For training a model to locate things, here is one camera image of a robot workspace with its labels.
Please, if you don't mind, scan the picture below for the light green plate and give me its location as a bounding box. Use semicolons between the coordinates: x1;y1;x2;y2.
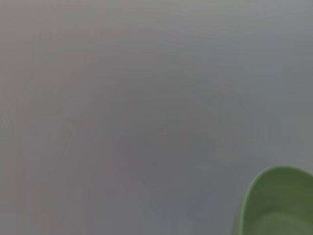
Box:
231;165;313;235

